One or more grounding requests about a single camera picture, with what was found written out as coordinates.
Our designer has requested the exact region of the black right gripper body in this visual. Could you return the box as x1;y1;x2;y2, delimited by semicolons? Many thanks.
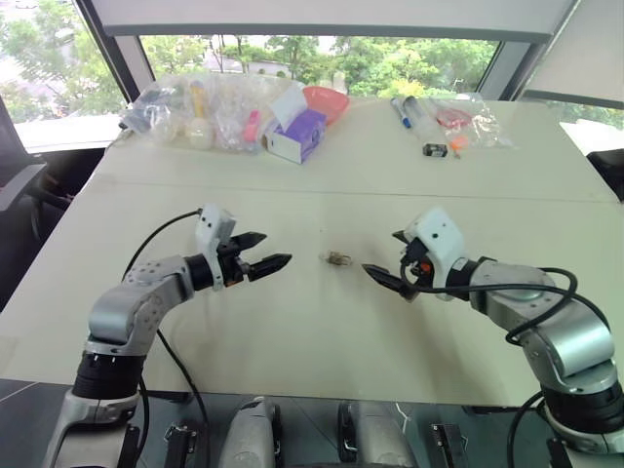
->
400;237;436;294

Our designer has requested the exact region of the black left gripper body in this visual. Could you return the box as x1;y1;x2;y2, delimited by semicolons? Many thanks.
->
215;235;252;290

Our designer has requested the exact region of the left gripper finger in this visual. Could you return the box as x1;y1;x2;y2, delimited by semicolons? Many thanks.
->
237;231;269;252
247;253;293;283

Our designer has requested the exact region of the purple and white box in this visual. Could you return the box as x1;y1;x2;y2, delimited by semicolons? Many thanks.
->
263;108;329;166

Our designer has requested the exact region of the clear plastic tube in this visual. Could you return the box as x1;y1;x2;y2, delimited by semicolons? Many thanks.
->
404;95;436;143

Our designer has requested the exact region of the cream wooden pestle toy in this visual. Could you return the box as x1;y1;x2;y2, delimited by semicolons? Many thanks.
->
183;79;216;150

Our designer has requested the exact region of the blue marker pen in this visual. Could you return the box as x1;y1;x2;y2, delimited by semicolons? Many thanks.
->
389;97;413;130

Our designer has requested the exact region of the clear bag with pink item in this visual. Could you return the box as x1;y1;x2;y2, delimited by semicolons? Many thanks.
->
208;76;275;156

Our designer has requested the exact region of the clear bag with red item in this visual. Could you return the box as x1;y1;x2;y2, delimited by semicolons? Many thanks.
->
430;93;517;151

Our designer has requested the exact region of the white paper card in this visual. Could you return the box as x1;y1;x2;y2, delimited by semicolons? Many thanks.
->
268;83;309;133

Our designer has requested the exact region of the pink plastic bowl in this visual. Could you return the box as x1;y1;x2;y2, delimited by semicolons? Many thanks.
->
301;85;352;128

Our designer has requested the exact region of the grey rounded robot leg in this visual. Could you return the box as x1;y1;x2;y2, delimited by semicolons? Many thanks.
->
336;400;418;468
228;395;284;468

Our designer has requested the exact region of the clear bag with dark items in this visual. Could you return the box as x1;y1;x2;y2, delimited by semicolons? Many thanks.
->
119;77;197;143

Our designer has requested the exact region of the black office chair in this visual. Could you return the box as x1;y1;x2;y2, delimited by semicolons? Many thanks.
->
586;147;624;203
26;145;106;254

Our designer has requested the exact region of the grey roller blind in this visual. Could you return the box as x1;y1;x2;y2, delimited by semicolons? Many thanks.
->
523;0;624;111
89;0;577;46

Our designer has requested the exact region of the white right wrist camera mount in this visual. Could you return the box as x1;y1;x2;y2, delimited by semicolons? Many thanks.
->
406;207;467;301

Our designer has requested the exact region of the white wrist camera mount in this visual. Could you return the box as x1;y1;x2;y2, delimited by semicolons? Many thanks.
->
406;207;467;301
195;203;238;293

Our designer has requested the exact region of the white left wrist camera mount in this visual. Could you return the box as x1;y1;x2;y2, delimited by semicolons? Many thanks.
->
195;203;238;293

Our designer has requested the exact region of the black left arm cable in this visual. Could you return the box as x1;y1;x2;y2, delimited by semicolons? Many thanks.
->
120;208;212;468

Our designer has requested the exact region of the black metal bracket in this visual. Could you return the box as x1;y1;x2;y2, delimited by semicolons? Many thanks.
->
428;422;472;468
162;422;199;468

